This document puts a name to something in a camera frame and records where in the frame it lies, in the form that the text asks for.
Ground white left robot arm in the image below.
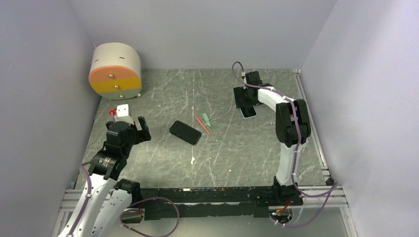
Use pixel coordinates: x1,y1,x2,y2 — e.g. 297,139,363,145
59,117,151,237

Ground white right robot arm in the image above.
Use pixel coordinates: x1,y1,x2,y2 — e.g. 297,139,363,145
233,71,311,205

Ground black phone on table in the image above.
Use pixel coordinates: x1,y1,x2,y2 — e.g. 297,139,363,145
169,120,202,145

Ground orange pen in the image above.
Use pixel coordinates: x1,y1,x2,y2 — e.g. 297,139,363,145
194,115,211,135

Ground round drawer cabinet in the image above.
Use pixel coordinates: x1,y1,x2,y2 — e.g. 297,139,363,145
88,42,142,100

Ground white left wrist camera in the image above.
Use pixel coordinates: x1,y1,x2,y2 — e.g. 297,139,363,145
109,104,134,124

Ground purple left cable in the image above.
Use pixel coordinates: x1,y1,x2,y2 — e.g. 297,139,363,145
119,197,180,237

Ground purple cable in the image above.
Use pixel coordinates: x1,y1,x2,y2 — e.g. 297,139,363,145
270,181,341,229
119,197,180,237

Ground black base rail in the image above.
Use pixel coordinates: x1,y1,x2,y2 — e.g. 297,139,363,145
127,186,303,220

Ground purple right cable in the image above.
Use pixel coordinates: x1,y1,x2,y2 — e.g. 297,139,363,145
270,181,341,229

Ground aluminium frame rail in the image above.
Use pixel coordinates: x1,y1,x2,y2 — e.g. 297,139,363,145
293,69,348,207

